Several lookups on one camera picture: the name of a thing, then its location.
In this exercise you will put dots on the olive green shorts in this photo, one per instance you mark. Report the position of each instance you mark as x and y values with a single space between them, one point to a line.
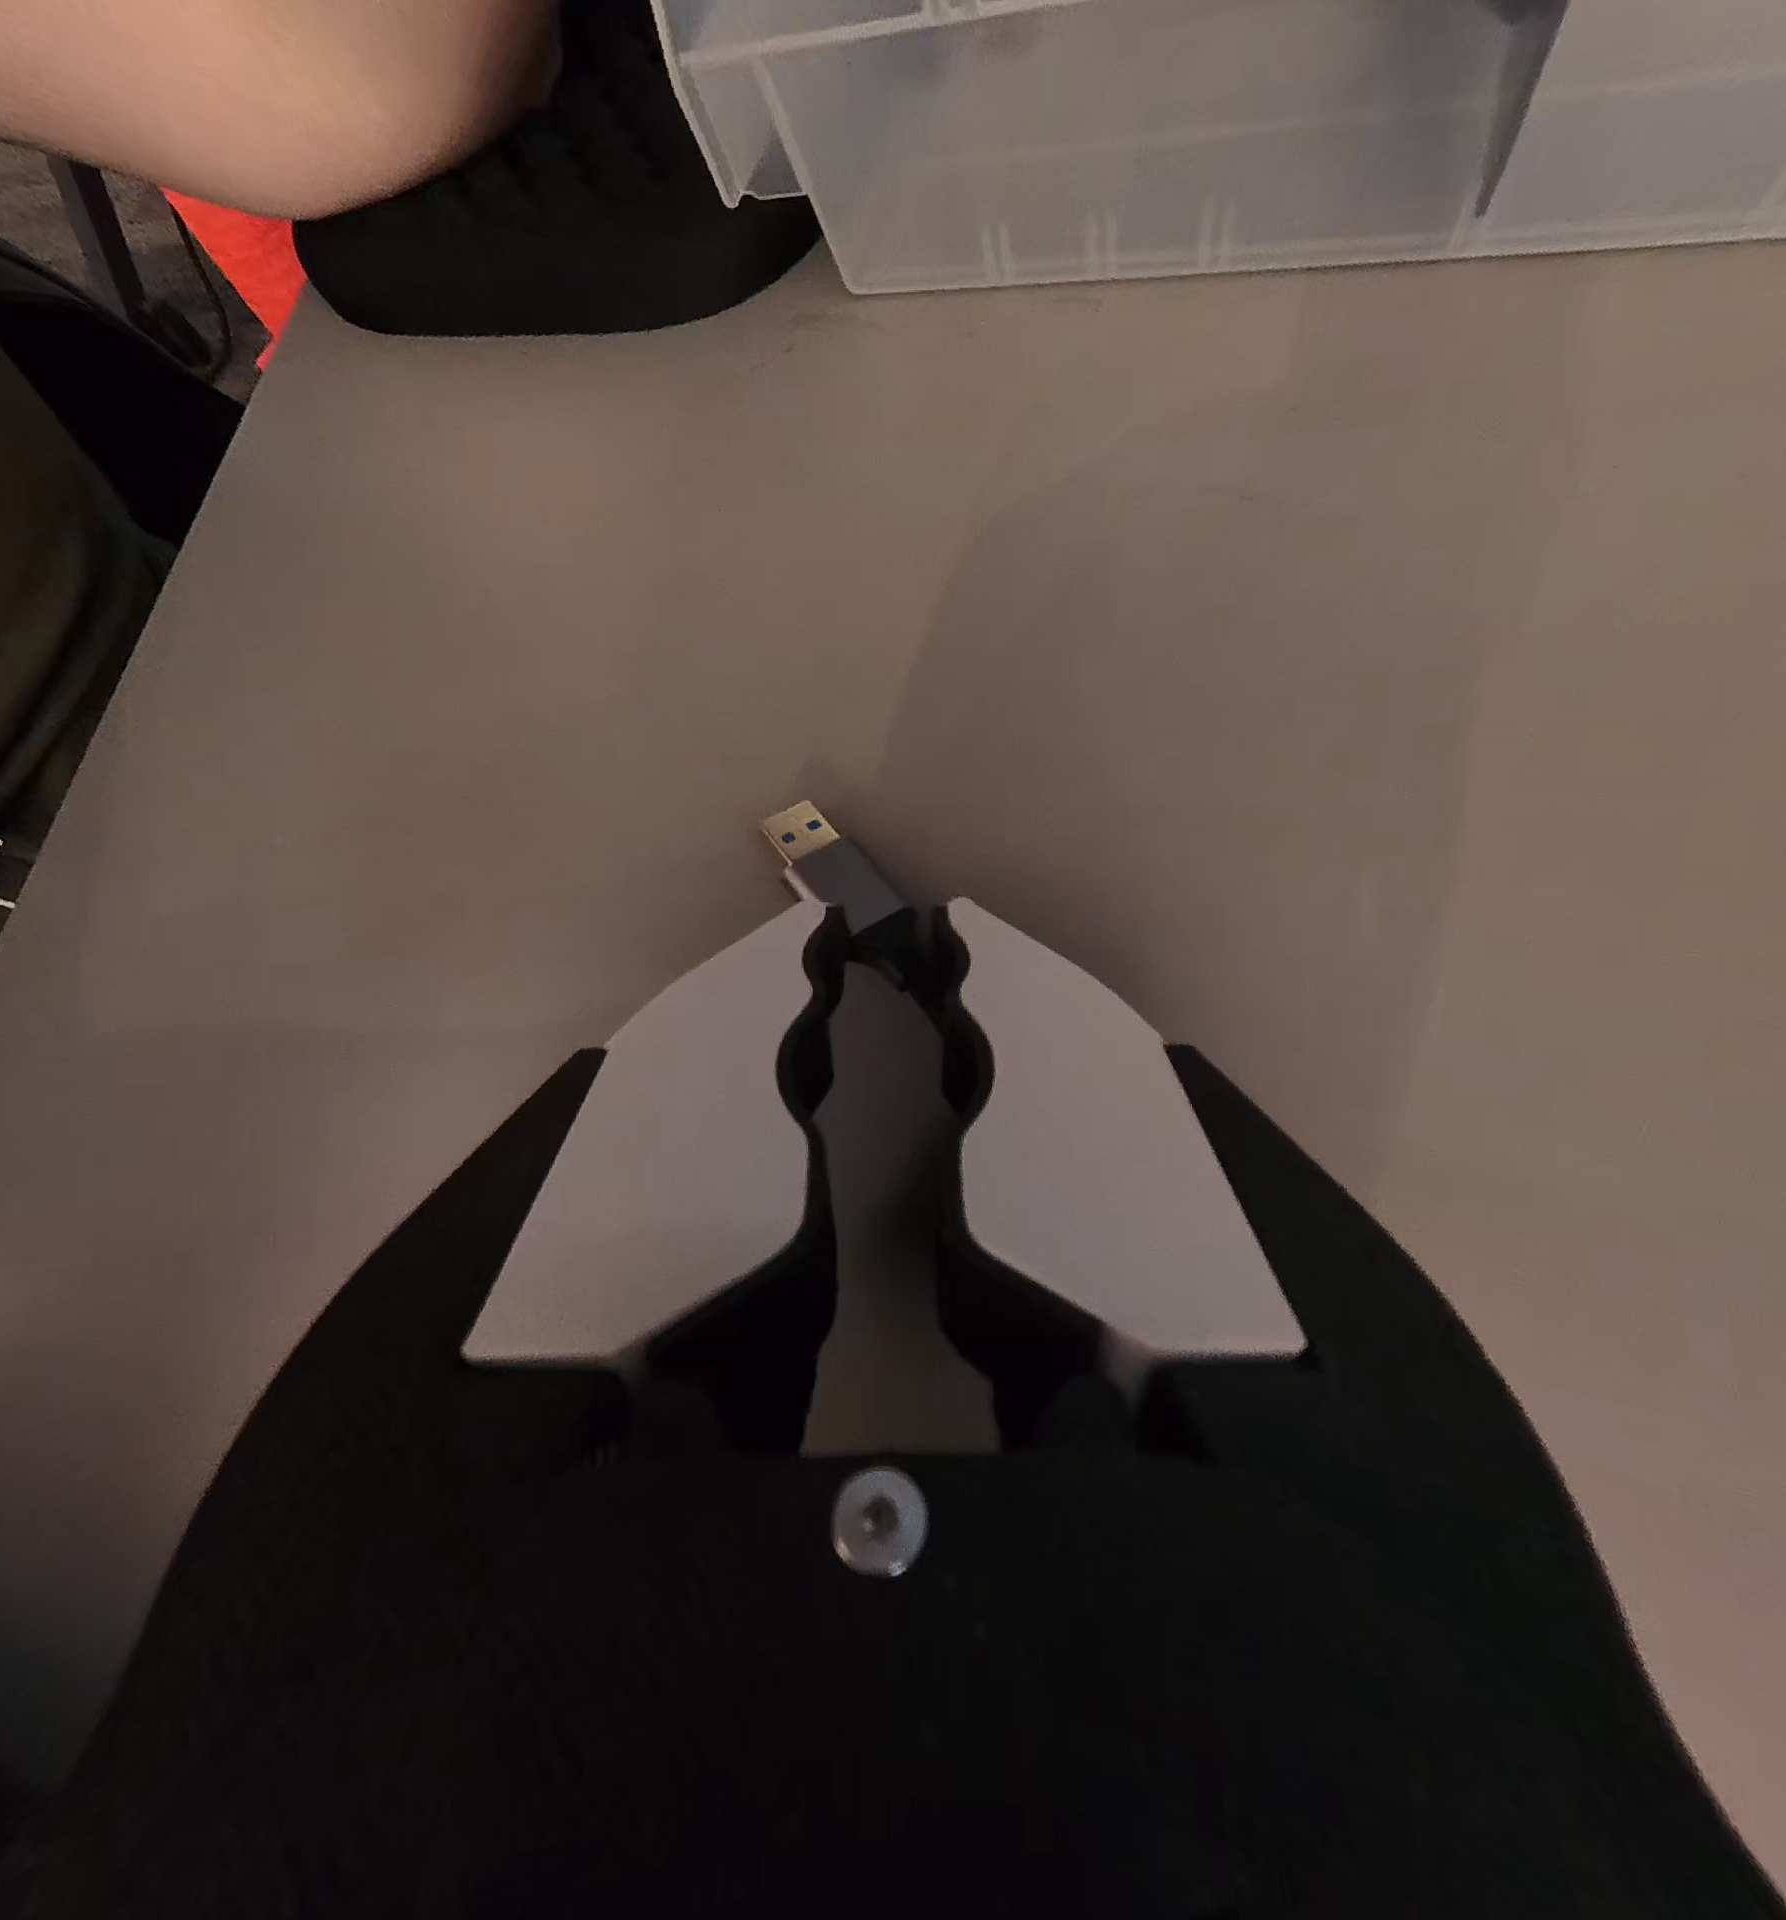
23 600

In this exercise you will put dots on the clear plastic bin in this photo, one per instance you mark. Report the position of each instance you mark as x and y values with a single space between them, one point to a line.
1282 150

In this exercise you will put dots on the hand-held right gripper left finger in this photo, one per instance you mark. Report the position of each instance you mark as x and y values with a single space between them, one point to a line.
653 1186

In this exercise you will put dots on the black office chair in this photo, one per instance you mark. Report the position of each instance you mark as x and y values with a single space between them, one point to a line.
561 224

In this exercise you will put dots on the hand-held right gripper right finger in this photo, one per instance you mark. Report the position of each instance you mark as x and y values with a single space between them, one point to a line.
1118 1186

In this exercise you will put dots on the person's left forearm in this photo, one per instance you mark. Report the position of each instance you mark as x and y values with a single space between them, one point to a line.
232 90

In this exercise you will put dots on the red fabric item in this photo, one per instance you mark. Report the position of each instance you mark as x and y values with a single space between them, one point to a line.
241 256

